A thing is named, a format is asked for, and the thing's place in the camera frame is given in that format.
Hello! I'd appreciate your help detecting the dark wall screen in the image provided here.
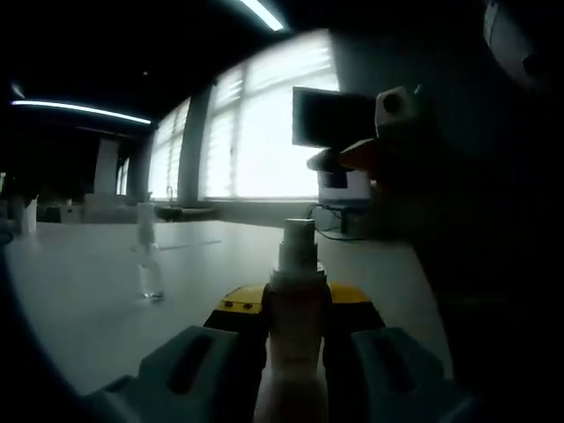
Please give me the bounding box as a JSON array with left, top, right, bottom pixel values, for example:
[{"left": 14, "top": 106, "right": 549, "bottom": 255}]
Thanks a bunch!
[{"left": 292, "top": 86, "right": 380, "bottom": 149}]

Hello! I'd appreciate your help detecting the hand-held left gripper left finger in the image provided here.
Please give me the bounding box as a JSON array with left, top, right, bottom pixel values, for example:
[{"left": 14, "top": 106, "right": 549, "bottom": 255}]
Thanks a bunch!
[{"left": 83, "top": 284, "right": 271, "bottom": 423}]

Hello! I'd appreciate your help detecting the long ceiling light strip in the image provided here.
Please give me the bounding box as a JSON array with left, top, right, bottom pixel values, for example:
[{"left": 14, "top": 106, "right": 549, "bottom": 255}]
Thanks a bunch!
[
  {"left": 11, "top": 100, "right": 152, "bottom": 125},
  {"left": 240, "top": 0, "right": 286, "bottom": 32}
]

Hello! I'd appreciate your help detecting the window with white blinds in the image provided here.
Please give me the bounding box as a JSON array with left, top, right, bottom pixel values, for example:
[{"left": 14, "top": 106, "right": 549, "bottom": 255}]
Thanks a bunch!
[
  {"left": 148, "top": 99, "right": 191, "bottom": 202},
  {"left": 204, "top": 30, "right": 340, "bottom": 199}
]

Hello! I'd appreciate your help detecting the black monitor cable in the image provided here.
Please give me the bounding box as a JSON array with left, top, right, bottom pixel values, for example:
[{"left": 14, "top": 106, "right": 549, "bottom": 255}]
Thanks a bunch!
[{"left": 306, "top": 204, "right": 367, "bottom": 241}]

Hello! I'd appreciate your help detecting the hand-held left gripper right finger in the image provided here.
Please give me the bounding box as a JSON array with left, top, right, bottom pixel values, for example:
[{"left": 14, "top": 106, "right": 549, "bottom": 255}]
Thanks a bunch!
[{"left": 323, "top": 281, "right": 481, "bottom": 423}]

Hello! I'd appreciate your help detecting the dark monitor stand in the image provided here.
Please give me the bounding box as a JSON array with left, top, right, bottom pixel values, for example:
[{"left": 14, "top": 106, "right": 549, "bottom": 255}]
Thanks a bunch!
[{"left": 316, "top": 200, "right": 371, "bottom": 234}]

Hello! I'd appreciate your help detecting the clear pump bottle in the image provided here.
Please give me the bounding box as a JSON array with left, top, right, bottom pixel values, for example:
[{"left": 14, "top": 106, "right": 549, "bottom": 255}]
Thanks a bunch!
[{"left": 131, "top": 200, "right": 167, "bottom": 301}]

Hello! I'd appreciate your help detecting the white pump bottle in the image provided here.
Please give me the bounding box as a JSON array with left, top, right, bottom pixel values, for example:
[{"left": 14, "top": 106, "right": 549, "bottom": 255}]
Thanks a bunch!
[{"left": 255, "top": 218, "right": 330, "bottom": 423}]

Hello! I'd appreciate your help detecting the white framed monitor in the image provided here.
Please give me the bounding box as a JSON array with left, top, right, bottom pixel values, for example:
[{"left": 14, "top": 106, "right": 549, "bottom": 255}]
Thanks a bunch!
[{"left": 315, "top": 169, "right": 371, "bottom": 204}]

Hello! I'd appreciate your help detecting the white plant pot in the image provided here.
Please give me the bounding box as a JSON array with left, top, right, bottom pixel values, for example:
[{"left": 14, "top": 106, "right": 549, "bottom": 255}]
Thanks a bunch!
[{"left": 12, "top": 196, "right": 39, "bottom": 234}]

